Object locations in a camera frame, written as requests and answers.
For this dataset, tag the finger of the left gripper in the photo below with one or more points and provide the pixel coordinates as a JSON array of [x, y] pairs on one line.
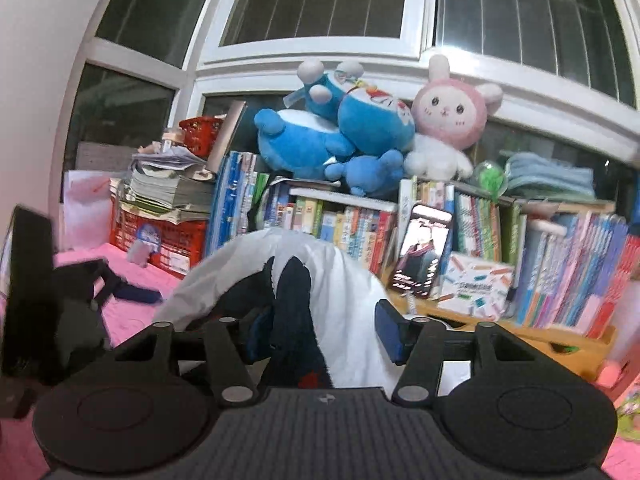
[[118, 287]]

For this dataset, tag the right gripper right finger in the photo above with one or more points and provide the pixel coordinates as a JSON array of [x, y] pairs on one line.
[[418, 346]]

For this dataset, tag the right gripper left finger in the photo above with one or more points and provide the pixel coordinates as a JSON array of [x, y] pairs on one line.
[[229, 379]]

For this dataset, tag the white and navy jacket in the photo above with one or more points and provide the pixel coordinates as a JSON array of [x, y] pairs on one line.
[[319, 303]]

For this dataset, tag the red plastic crate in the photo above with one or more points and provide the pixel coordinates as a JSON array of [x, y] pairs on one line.
[[175, 248]]

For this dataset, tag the white patterned small box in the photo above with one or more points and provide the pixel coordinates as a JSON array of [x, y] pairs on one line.
[[475, 287]]

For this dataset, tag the smartphone with lit screen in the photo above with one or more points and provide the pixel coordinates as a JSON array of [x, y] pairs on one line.
[[421, 250]]

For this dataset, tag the white paper bag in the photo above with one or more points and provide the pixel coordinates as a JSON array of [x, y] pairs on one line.
[[87, 209]]

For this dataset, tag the stack of papers and books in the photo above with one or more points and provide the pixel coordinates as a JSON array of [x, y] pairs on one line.
[[171, 185]]

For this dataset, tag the row of books left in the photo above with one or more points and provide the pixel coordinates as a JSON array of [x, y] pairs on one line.
[[247, 200]]

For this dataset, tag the row of books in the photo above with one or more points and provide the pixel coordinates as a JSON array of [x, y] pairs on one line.
[[572, 258], [247, 200]]

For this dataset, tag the wooden drawer organizer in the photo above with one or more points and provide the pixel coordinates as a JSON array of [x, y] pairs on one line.
[[582, 355]]

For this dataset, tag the row of books right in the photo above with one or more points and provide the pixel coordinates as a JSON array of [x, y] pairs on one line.
[[572, 258]]

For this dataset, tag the red basket upper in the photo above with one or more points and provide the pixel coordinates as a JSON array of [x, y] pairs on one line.
[[202, 134]]

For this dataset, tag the green ball toy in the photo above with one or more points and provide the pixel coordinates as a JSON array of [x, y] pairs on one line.
[[491, 178]]

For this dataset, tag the folded teal towel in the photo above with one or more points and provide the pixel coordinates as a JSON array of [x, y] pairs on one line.
[[531, 175]]

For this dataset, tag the pink triangular toy house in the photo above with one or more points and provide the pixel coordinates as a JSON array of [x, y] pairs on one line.
[[619, 380]]

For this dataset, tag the blue doraemon plush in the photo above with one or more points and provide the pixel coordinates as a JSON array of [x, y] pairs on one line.
[[371, 118]]

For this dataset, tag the pink white bunny plush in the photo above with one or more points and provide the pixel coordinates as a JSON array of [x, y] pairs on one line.
[[450, 116]]

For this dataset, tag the blue whale plush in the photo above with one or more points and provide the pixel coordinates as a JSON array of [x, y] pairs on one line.
[[310, 147]]

